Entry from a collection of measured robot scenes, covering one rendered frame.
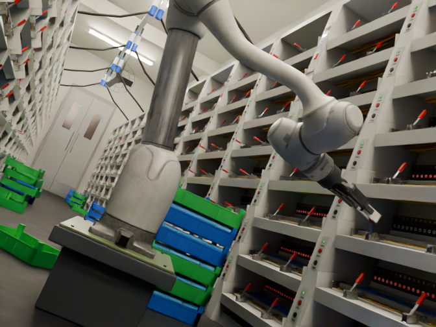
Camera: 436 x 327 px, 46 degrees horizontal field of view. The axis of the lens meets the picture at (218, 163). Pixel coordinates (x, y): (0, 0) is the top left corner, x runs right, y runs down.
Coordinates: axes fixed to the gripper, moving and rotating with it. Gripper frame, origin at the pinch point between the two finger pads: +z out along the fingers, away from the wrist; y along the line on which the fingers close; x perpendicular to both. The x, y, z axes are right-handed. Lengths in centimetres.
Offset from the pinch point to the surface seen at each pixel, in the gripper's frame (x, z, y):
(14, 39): -15, -124, -86
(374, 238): -5.5, 5.8, 1.0
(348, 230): -3.7, 6.9, -15.6
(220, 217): -23, -20, -53
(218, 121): 58, -8, -226
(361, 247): -9.8, 5.1, -1.1
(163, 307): -62, -17, -53
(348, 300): -26.1, 8.4, 3.2
